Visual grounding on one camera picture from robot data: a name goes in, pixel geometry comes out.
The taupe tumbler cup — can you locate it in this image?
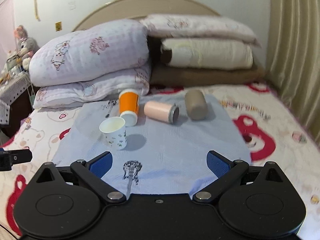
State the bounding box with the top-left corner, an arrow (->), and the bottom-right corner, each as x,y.
184,89 -> 208,120

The orange paper cup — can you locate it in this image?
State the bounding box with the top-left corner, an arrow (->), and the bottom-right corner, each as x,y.
119,89 -> 139,127

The beige striped curtain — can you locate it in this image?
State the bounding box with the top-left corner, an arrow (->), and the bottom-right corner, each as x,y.
266,0 -> 319,145

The pink floral pillow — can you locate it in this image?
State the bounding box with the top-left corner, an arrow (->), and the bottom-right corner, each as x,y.
139,14 -> 260,47

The upper pink checked quilt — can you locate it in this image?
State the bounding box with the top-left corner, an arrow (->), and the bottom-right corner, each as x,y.
29,19 -> 149,87

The plush toy doll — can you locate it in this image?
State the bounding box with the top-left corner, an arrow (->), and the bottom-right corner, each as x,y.
14,25 -> 39,71

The light blue patterned cloth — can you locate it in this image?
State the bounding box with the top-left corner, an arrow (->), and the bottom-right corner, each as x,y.
53,93 -> 251,196

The pink checked quilt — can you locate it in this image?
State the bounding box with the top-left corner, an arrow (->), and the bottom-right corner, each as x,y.
33,63 -> 151,109
29,19 -> 149,87

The lower pink checked quilt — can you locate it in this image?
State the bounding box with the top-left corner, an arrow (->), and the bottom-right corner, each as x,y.
33,63 -> 151,109

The cluttered bedside table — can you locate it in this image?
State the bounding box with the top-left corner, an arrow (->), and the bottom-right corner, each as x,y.
1,51 -> 38,137

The bear pattern bedspread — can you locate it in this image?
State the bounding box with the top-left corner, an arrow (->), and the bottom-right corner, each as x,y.
1,83 -> 319,239

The cream folded blanket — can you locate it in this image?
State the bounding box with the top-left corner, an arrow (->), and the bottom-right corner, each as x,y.
161,38 -> 253,70

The pink tumbler cup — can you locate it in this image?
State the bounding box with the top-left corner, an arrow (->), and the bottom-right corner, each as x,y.
144,101 -> 180,124

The white floral paper cup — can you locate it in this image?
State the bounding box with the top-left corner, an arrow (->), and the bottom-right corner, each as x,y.
99,116 -> 127,150

